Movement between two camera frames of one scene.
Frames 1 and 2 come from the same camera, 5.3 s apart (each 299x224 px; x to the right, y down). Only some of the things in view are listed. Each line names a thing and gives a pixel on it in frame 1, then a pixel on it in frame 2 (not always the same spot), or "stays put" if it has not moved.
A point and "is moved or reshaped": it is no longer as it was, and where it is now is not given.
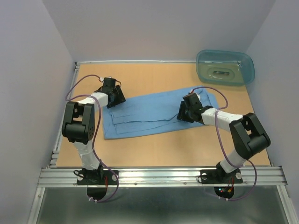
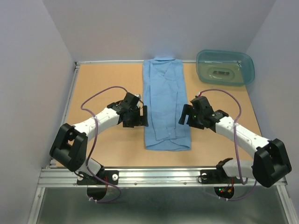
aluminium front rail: (258, 176) stays put
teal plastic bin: (229, 68) stays put
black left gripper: (120, 98) → (141, 121)
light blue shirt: (152, 114) is moved or reshaped
